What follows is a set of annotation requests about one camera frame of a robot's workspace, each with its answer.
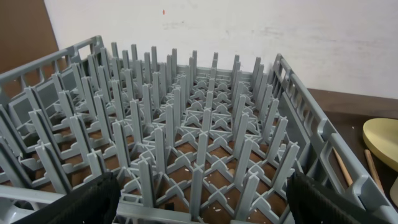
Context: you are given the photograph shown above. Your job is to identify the left wooden chopstick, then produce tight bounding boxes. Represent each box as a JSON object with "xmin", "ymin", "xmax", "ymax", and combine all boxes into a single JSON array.
[{"xmin": 333, "ymin": 149, "xmax": 353, "ymax": 187}]

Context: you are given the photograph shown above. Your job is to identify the white paper cup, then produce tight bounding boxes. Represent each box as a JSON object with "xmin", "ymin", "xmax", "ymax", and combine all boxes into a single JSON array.
[{"xmin": 389, "ymin": 178, "xmax": 398, "ymax": 207}]

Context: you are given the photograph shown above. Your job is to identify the right wooden chopstick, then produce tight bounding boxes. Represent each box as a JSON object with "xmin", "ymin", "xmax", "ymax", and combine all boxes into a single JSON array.
[{"xmin": 364, "ymin": 149, "xmax": 384, "ymax": 194}]

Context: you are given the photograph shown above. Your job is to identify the yellow plate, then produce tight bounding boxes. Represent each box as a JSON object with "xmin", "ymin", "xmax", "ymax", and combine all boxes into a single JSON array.
[{"xmin": 363, "ymin": 118, "xmax": 397, "ymax": 171}]

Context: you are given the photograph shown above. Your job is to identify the dark brown serving tray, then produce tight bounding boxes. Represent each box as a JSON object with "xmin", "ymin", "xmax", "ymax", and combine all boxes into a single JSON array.
[{"xmin": 323, "ymin": 110, "xmax": 398, "ymax": 209}]

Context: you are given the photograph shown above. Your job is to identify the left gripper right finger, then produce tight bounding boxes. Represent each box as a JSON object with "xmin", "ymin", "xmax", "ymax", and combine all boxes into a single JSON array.
[{"xmin": 286, "ymin": 172, "xmax": 386, "ymax": 224}]

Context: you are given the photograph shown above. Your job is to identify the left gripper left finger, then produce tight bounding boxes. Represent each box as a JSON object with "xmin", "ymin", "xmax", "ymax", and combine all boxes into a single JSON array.
[{"xmin": 16, "ymin": 172, "xmax": 121, "ymax": 224}]

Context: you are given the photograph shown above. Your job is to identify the grey dishwasher rack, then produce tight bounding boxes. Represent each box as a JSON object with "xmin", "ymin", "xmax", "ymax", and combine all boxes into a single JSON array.
[{"xmin": 1, "ymin": 36, "xmax": 397, "ymax": 223}]

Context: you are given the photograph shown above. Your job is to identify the wooden chopstick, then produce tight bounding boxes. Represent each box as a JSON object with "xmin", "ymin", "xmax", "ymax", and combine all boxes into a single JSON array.
[
  {"xmin": 333, "ymin": 149, "xmax": 353, "ymax": 187},
  {"xmin": 364, "ymin": 149, "xmax": 384, "ymax": 194}
]

